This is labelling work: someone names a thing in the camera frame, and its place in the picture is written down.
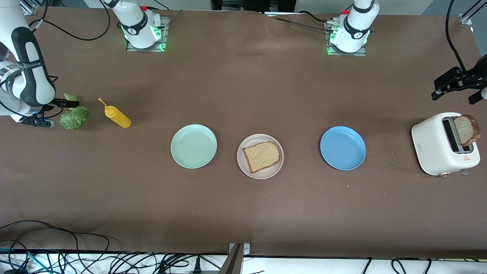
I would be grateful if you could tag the brown table cover sheet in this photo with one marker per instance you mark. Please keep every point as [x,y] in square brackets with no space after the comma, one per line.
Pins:
[243,209]

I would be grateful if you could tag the blue plate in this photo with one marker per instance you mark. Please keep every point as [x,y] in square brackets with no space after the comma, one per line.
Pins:
[342,148]

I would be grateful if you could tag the yellow mustard squeeze bottle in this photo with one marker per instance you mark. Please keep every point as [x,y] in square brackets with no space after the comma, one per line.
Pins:
[118,118]

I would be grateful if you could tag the white toaster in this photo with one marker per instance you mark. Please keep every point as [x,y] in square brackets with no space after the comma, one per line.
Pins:
[432,148]

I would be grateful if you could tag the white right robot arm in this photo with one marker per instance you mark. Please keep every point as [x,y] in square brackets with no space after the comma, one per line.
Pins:
[34,76]

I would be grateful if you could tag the mint green plate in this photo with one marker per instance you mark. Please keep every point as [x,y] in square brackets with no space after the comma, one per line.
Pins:
[193,146]

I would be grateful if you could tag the brown bread slice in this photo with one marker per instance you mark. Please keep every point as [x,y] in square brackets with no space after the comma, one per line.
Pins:
[465,130]
[261,156]

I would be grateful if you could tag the silver corner bracket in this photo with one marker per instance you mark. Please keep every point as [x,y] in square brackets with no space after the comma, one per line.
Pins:
[466,19]

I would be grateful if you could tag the grey metal post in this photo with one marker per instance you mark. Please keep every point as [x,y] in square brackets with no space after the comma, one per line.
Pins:
[233,262]

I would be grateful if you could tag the green lettuce leaf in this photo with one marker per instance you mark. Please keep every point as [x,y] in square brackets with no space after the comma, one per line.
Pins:
[74,118]

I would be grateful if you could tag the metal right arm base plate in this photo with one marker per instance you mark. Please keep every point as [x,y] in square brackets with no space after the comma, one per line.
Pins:
[131,47]

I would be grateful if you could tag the beige plate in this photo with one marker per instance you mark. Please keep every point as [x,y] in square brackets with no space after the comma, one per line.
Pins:
[260,173]

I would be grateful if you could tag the black equipment behind table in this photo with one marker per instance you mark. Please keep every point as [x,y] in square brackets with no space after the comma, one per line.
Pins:
[266,4]

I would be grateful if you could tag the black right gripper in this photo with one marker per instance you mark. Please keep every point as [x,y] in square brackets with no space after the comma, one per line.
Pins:
[61,102]

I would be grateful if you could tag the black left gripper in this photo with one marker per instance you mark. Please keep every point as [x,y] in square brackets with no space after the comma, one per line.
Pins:
[473,78]

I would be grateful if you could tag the aluminium frame profile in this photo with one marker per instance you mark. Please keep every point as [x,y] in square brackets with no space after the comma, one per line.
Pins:
[28,7]

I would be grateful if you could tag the silver angle bracket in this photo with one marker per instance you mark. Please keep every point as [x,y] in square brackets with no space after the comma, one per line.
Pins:
[246,249]

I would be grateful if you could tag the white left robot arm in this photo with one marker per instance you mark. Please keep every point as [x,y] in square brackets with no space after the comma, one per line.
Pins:
[355,30]

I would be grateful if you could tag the black power plug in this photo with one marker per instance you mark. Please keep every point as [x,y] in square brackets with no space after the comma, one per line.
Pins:
[196,266]

